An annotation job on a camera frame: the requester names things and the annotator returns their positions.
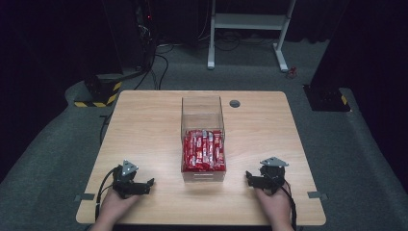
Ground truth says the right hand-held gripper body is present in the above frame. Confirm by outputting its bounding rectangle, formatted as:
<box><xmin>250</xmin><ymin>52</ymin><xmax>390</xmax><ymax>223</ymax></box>
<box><xmin>254</xmin><ymin>156</ymin><xmax>290</xmax><ymax>195</ymax></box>

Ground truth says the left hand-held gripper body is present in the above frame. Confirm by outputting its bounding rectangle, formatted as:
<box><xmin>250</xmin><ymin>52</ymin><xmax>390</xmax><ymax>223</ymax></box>
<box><xmin>112</xmin><ymin>159</ymin><xmax>148</xmax><ymax>199</ymax></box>

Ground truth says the person's left hand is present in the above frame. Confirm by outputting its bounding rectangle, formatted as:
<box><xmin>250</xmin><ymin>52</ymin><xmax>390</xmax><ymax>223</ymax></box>
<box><xmin>95</xmin><ymin>187</ymin><xmax>142</xmax><ymax>226</ymax></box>

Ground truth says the person's right hand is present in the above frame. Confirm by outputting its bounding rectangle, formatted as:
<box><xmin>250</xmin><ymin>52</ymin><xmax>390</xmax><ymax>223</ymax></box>
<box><xmin>254</xmin><ymin>184</ymin><xmax>293</xmax><ymax>227</ymax></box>

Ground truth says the grey tape strip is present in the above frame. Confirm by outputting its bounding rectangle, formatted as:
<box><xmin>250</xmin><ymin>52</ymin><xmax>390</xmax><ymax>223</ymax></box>
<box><xmin>306</xmin><ymin>191</ymin><xmax>329</xmax><ymax>202</ymax></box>
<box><xmin>73</xmin><ymin>192</ymin><xmax>96</xmax><ymax>203</ymax></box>

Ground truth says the pile of red snack packets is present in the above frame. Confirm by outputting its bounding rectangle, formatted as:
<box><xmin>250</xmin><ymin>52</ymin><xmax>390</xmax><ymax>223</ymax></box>
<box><xmin>182</xmin><ymin>129</ymin><xmax>227</xmax><ymax>173</ymax></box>

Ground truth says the clear acrylic box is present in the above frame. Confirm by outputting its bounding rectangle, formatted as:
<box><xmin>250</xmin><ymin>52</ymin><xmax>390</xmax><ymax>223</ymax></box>
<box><xmin>180</xmin><ymin>94</ymin><xmax>227</xmax><ymax>184</ymax></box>

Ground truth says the black base with yellow stripes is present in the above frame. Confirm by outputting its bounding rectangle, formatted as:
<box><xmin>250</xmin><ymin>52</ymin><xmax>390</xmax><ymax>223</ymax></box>
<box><xmin>73</xmin><ymin>73</ymin><xmax>124</xmax><ymax>109</ymax></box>

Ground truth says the black stand base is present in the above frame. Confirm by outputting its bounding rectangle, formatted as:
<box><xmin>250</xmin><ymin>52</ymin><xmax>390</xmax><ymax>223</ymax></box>
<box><xmin>302</xmin><ymin>84</ymin><xmax>351</xmax><ymax>113</ymax></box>

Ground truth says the small red floor object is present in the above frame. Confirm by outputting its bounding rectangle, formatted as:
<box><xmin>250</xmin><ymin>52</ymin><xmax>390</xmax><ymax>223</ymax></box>
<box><xmin>285</xmin><ymin>65</ymin><xmax>298</xmax><ymax>80</ymax></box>

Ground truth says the white metal stand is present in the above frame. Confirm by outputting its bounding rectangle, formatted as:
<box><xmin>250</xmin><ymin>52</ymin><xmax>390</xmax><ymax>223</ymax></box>
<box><xmin>207</xmin><ymin>0</ymin><xmax>296</xmax><ymax>73</ymax></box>

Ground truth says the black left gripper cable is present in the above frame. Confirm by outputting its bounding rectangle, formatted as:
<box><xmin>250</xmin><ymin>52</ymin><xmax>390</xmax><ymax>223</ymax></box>
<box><xmin>94</xmin><ymin>166</ymin><xmax>123</xmax><ymax>222</ymax></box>

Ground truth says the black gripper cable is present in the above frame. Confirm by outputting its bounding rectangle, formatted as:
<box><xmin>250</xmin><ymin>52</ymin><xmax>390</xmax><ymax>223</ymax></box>
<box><xmin>94</xmin><ymin>166</ymin><xmax>123</xmax><ymax>222</ymax></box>
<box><xmin>281</xmin><ymin>180</ymin><xmax>298</xmax><ymax>231</ymax></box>

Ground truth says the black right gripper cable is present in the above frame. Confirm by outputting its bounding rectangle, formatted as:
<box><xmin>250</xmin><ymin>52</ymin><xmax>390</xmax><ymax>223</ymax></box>
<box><xmin>281</xmin><ymin>180</ymin><xmax>298</xmax><ymax>231</ymax></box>

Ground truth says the black floor cable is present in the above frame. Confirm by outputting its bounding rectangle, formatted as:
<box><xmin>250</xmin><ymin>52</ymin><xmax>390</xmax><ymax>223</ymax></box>
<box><xmin>134</xmin><ymin>52</ymin><xmax>170</xmax><ymax>91</ymax></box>

